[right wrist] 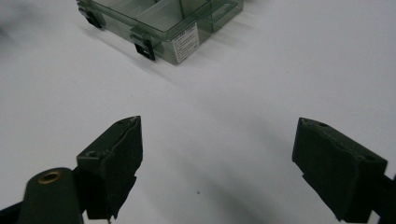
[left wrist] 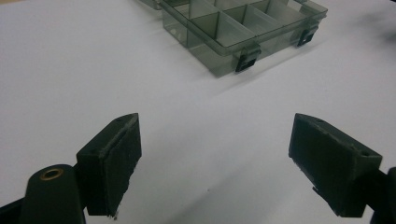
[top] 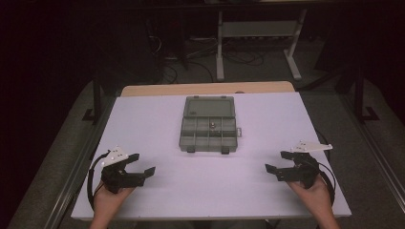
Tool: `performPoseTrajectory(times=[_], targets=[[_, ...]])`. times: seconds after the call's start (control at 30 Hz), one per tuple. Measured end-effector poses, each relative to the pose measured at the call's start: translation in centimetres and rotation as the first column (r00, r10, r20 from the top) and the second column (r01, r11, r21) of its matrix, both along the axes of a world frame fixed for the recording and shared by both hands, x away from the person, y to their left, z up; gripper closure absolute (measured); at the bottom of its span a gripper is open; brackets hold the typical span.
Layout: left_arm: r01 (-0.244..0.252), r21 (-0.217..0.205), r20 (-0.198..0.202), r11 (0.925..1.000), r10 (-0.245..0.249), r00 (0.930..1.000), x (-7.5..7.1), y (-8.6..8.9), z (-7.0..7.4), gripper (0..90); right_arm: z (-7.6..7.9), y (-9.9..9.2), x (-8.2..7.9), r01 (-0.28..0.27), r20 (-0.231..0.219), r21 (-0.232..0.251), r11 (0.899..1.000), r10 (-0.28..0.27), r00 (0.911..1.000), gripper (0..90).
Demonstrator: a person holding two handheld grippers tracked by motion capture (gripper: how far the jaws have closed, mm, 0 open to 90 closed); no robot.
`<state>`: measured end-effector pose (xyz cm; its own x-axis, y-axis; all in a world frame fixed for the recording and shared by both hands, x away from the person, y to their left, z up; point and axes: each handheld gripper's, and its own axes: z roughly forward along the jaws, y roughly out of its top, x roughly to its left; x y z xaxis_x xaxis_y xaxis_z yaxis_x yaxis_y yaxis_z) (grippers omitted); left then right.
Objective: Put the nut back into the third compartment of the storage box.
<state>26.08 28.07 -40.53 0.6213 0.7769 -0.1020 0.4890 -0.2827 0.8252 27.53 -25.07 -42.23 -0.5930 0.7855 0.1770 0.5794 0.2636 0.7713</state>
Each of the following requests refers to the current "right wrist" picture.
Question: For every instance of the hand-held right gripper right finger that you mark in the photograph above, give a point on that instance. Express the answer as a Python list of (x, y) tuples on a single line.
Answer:
[(336, 171)]

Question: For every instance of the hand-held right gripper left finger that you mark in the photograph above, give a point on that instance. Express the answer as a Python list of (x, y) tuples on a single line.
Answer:
[(115, 168)]

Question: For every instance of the grey clear compartment box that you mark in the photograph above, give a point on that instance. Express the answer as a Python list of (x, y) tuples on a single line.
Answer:
[(165, 25)]

